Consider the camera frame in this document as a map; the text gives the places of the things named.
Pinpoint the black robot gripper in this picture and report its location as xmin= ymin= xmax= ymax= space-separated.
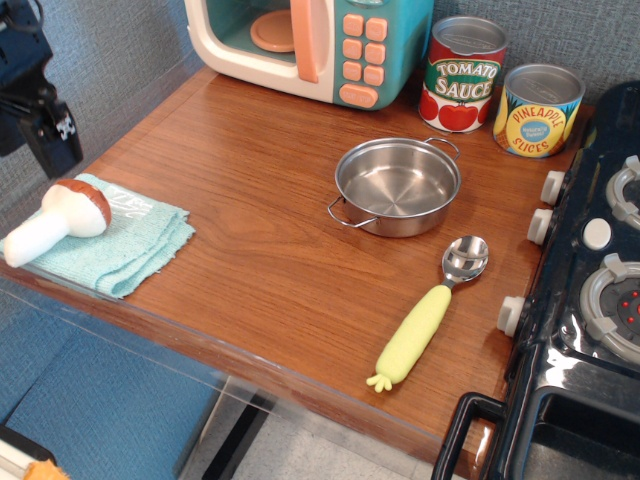
xmin=0 ymin=19 xmax=83 ymax=179

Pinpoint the plush white brown mushroom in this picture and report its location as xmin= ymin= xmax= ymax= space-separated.
xmin=3 ymin=179 xmax=112 ymax=268

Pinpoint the light blue cloth napkin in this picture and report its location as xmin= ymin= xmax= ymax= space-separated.
xmin=21 ymin=174 xmax=195 ymax=299

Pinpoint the orange object at corner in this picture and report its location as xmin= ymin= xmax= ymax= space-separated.
xmin=22 ymin=460 xmax=70 ymax=480

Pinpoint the teal toy microwave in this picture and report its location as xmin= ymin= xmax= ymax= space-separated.
xmin=185 ymin=0 xmax=434 ymax=111

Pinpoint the small steel pot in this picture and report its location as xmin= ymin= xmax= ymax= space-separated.
xmin=327 ymin=137 xmax=462 ymax=238

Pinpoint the tomato sauce can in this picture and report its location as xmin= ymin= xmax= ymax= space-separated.
xmin=419 ymin=16 xmax=508 ymax=133

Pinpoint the pineapple slices can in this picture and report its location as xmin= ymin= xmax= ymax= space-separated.
xmin=493 ymin=64 xmax=585 ymax=158

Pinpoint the black toy stove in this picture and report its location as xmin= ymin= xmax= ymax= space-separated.
xmin=432 ymin=81 xmax=639 ymax=479

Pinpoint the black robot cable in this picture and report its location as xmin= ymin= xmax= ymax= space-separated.
xmin=0 ymin=0 xmax=46 ymax=34

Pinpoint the spoon with yellow handle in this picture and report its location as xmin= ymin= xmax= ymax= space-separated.
xmin=366 ymin=235 xmax=489 ymax=393

